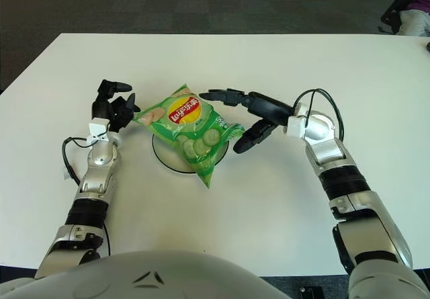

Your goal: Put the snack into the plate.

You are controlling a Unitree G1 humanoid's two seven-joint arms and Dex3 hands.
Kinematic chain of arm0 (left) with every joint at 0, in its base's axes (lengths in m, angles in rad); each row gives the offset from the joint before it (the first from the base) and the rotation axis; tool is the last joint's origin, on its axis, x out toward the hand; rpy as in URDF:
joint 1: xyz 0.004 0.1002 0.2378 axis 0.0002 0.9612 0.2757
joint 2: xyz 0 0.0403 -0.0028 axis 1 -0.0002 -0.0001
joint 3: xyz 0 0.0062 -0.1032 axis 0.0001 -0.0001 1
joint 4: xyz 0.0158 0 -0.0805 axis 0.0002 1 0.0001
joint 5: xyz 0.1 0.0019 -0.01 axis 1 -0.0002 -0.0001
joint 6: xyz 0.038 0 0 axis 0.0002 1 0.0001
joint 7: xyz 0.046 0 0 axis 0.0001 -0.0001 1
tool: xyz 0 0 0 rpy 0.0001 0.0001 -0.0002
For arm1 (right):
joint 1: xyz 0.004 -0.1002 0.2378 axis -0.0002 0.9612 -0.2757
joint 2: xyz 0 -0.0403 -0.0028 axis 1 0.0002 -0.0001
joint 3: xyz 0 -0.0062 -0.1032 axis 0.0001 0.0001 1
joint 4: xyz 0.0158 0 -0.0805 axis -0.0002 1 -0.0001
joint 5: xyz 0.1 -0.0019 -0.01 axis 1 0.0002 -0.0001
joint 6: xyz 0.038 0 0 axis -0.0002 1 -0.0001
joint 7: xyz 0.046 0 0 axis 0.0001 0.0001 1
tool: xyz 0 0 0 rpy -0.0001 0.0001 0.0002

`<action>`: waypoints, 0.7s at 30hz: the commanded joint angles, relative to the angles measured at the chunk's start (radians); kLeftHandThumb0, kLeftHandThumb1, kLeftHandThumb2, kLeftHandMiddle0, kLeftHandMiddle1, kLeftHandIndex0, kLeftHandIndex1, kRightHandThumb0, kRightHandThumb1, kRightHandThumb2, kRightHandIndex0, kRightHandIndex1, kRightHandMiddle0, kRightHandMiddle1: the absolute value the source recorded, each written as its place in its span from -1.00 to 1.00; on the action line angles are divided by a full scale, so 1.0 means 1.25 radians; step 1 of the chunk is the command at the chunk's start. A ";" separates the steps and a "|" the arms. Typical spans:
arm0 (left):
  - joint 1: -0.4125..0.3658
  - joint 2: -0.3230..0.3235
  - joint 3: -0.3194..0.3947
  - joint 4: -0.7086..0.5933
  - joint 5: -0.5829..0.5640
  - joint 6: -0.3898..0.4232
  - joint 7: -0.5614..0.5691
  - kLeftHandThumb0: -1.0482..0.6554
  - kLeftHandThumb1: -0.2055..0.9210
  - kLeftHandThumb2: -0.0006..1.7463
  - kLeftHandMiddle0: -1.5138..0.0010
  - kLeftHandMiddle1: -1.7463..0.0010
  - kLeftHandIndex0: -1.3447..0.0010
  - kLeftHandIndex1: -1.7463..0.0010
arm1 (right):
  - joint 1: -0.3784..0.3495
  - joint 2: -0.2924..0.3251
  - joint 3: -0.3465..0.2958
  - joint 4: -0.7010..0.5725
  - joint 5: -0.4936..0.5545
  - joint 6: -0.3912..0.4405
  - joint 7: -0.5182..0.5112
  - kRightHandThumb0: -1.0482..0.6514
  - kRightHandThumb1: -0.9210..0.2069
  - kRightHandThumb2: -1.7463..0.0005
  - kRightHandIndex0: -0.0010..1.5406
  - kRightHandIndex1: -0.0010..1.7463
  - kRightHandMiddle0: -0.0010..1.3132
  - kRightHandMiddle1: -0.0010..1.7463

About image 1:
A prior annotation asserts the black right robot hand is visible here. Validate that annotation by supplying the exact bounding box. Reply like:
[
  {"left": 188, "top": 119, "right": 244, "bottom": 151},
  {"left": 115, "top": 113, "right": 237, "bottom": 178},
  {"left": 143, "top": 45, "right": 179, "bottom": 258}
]
[{"left": 198, "top": 89, "right": 296, "bottom": 155}]

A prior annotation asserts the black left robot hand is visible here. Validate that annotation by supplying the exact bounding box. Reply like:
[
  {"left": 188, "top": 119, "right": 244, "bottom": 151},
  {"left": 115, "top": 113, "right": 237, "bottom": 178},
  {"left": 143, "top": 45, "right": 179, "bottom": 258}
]
[{"left": 91, "top": 79, "right": 142, "bottom": 134}]

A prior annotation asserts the green chips snack bag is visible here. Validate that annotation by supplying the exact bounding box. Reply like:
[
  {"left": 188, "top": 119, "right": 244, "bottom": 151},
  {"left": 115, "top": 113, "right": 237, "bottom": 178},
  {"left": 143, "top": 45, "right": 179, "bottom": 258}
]
[{"left": 132, "top": 83, "right": 246, "bottom": 189}]

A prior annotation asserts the white plate black rim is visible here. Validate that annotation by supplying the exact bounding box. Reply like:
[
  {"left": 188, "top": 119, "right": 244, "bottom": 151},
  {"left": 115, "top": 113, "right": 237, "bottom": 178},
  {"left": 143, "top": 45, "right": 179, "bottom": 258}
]
[{"left": 151, "top": 132, "right": 230, "bottom": 175}]

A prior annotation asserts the black office chair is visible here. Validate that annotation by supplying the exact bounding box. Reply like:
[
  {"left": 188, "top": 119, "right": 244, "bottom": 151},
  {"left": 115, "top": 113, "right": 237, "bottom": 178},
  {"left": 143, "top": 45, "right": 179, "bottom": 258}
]
[{"left": 378, "top": 0, "right": 409, "bottom": 34}]

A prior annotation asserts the person in purple shirt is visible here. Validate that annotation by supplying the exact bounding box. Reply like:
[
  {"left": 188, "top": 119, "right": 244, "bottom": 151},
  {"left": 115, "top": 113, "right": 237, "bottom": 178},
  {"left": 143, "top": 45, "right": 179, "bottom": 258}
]
[{"left": 398, "top": 0, "right": 430, "bottom": 38}]

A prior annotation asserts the grey robot torso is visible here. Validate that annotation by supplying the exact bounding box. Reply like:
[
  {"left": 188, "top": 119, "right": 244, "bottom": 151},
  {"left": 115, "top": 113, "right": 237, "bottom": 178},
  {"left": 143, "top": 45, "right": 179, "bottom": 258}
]
[{"left": 0, "top": 250, "right": 290, "bottom": 299}]

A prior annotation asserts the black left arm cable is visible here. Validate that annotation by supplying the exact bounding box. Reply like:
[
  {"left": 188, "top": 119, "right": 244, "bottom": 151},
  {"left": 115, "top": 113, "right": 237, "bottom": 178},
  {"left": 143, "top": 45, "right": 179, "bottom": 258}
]
[{"left": 62, "top": 136, "right": 112, "bottom": 256}]

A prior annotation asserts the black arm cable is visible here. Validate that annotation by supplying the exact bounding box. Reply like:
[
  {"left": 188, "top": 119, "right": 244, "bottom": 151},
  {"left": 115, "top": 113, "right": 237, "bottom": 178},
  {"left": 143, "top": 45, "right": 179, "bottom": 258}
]
[
  {"left": 294, "top": 88, "right": 344, "bottom": 142},
  {"left": 62, "top": 136, "right": 112, "bottom": 256}
]

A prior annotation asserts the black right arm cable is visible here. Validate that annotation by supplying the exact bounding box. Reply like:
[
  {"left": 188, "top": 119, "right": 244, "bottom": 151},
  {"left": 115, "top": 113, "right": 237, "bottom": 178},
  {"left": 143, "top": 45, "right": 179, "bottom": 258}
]
[{"left": 294, "top": 88, "right": 344, "bottom": 142}]

